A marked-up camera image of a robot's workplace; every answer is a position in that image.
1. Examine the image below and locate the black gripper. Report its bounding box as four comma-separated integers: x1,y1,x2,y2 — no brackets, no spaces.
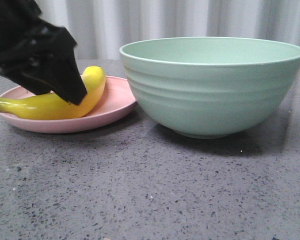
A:
0,0,87,105

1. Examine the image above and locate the yellow banana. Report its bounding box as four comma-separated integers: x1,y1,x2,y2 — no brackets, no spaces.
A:
0,66,106,120

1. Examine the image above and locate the pink plate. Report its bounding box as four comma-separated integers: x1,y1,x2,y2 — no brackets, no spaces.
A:
0,76,137,134

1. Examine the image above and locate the green bowl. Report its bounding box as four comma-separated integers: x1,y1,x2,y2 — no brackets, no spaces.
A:
119,36,300,139

